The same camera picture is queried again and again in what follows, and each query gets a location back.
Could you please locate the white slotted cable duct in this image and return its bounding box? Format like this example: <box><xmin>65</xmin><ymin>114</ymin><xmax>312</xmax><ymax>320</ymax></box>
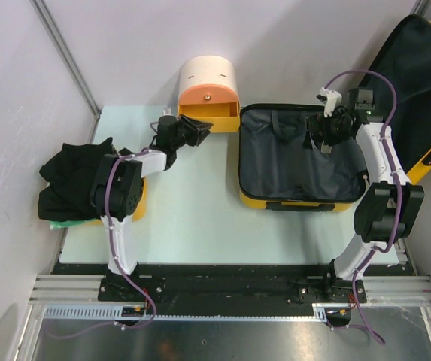
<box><xmin>44</xmin><ymin>304</ymin><xmax>350</xmax><ymax>323</ymax></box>

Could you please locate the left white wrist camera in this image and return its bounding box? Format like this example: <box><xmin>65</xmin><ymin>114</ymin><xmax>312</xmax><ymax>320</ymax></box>
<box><xmin>162</xmin><ymin>107</ymin><xmax>174</xmax><ymax>116</ymax></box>

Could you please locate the green white patterned towel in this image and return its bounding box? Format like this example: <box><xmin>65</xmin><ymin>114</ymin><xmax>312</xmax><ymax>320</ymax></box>
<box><xmin>49</xmin><ymin>219</ymin><xmax>100</xmax><ymax>230</ymax></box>

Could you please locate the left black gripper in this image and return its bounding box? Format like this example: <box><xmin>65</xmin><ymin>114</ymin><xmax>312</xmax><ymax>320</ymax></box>
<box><xmin>172</xmin><ymin>114</ymin><xmax>214</xmax><ymax>150</ymax></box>

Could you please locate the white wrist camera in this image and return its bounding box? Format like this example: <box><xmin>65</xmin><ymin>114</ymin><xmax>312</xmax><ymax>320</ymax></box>
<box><xmin>317</xmin><ymin>87</ymin><xmax>342</xmax><ymax>117</ymax></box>
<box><xmin>162</xmin><ymin>107</ymin><xmax>174</xmax><ymax>116</ymax></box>

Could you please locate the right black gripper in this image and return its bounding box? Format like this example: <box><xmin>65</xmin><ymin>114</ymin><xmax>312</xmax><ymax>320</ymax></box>
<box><xmin>302</xmin><ymin>108</ymin><xmax>352</xmax><ymax>151</ymax></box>

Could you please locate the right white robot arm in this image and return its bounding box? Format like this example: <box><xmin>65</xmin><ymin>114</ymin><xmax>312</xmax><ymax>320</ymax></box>
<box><xmin>304</xmin><ymin>88</ymin><xmax>424</xmax><ymax>302</ymax></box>

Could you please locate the yellow plastic basket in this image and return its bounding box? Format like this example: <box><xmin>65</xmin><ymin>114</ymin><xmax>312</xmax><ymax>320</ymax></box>
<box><xmin>85</xmin><ymin>176</ymin><xmax>147</xmax><ymax>221</ymax></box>

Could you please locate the yellow Pikachu suitcase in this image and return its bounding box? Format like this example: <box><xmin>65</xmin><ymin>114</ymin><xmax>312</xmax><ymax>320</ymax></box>
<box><xmin>238</xmin><ymin>15</ymin><xmax>431</xmax><ymax>211</ymax></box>

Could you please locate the black garment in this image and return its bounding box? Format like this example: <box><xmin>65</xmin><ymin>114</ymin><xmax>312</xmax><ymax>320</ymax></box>
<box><xmin>38</xmin><ymin>137</ymin><xmax>116</xmax><ymax>222</ymax></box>

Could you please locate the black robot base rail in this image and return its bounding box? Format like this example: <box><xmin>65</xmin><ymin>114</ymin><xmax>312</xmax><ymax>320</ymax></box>
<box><xmin>43</xmin><ymin>263</ymin><xmax>412</xmax><ymax>316</ymax></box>

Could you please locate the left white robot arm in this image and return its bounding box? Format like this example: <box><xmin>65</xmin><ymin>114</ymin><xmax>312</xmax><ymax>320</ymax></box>
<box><xmin>90</xmin><ymin>114</ymin><xmax>214</xmax><ymax>301</ymax></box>

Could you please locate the pastel round drawer box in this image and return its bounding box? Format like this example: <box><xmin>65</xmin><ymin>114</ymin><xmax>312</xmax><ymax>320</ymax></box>
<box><xmin>178</xmin><ymin>55</ymin><xmax>241</xmax><ymax>133</ymax></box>

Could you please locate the silver metal padlock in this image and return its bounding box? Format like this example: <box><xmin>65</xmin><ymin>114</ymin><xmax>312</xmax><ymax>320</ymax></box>
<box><xmin>320</xmin><ymin>141</ymin><xmax>332</xmax><ymax>154</ymax></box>

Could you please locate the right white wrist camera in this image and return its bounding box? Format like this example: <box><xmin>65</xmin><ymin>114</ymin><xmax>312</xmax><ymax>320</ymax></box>
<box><xmin>317</xmin><ymin>87</ymin><xmax>342</xmax><ymax>117</ymax></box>

